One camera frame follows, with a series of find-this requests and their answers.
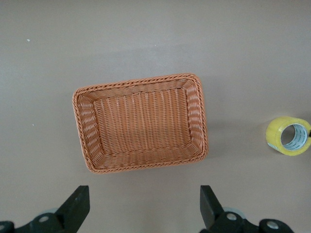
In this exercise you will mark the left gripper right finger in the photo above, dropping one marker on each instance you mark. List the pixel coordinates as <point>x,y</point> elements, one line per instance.
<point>213,213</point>

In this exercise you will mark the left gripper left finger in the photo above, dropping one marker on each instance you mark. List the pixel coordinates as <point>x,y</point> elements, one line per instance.
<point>73,211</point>

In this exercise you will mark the clear yellowish tape roll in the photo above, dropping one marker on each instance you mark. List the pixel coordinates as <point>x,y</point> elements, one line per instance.
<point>273,133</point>

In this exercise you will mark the brown wicker basket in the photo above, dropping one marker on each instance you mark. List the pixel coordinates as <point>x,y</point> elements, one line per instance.
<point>143,123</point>

